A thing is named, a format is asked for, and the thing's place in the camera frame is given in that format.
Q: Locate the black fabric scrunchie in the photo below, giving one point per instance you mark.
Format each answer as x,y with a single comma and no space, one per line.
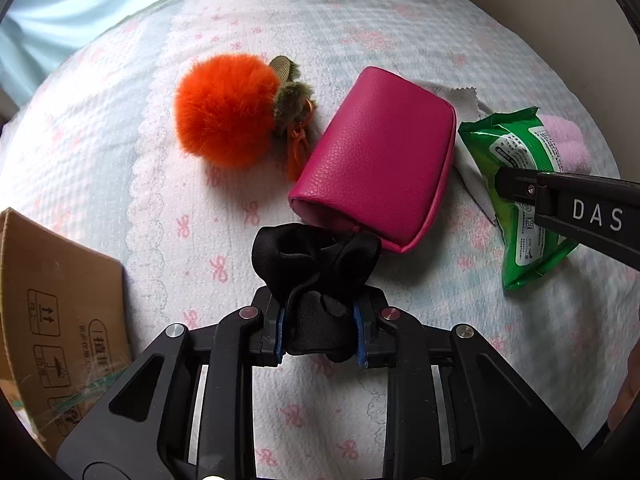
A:
310,280

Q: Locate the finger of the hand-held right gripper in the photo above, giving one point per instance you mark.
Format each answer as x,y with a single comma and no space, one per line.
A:
517,185

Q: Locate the green wet wipes packet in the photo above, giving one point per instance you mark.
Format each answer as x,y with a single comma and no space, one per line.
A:
520,180

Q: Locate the light blue curtain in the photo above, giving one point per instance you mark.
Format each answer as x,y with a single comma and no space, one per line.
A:
75,15

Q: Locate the pink fluffy plush item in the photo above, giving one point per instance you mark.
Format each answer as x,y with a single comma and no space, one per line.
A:
567,145

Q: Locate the white bow-print bed blanket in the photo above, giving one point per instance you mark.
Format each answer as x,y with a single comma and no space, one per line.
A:
300,25

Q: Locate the cardboard box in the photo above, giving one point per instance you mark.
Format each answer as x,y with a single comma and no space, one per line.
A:
55,320

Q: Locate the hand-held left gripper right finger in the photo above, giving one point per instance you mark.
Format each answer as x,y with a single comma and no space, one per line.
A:
360,336

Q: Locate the magenta leather pouch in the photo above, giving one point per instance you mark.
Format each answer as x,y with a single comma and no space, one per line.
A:
375,160

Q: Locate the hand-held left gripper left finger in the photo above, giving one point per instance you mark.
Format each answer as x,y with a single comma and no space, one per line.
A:
278,336

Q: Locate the white cleaning cloth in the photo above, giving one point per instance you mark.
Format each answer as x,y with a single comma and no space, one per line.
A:
467,160

